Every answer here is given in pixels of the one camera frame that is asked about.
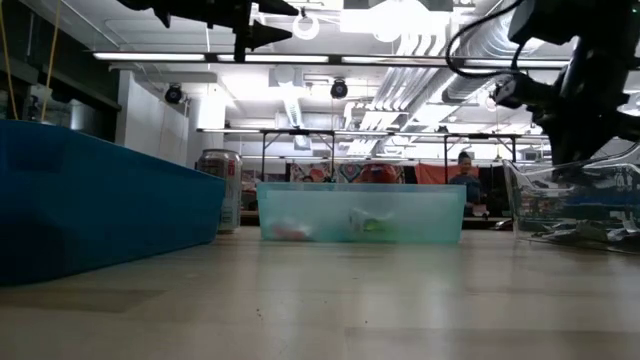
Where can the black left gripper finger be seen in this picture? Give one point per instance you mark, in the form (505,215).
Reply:
(277,6)
(260,34)

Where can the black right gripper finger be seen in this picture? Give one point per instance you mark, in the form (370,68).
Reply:
(564,147)
(597,150)

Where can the clear plastic basket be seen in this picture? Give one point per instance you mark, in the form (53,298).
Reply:
(575,200)

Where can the red hard candy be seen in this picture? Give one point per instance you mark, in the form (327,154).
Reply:
(290,231)

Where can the green hard candy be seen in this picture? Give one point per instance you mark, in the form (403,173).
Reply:
(372,224)

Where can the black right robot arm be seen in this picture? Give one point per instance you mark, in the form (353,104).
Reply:
(575,20)

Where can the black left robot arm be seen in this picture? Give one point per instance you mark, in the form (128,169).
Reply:
(145,4)

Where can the long ceiling light strip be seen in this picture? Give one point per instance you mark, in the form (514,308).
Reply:
(272,58)

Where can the black round ceiling speaker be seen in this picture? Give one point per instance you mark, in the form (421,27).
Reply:
(173,94)
(339,88)

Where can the person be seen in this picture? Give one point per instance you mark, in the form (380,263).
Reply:
(307,178)
(467,185)

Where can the orange cloth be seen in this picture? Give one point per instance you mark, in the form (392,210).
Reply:
(432,174)

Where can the colourful patterned banner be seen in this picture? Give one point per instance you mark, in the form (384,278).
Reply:
(325,172)

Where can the translucent green plastic basket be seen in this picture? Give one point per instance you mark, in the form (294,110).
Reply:
(425,215)

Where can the silver soda can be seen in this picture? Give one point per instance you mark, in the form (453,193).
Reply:
(220,190)

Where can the dark blue plastic basket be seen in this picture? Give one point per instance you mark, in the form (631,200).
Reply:
(100,210)

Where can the black frame table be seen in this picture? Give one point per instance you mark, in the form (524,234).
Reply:
(297,132)
(480,135)

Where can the silver air duct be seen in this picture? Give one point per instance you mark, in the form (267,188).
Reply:
(480,45)

